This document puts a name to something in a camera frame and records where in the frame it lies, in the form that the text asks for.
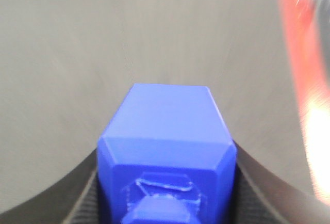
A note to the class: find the blue plastic block part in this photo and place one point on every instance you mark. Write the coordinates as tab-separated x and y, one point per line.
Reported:
166	156

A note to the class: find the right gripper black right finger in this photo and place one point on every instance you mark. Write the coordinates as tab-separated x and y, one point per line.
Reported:
262	197

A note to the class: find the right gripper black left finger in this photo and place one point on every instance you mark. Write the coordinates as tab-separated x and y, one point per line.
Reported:
54	204

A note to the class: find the red blurred object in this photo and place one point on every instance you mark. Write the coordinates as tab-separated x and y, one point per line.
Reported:
306	29

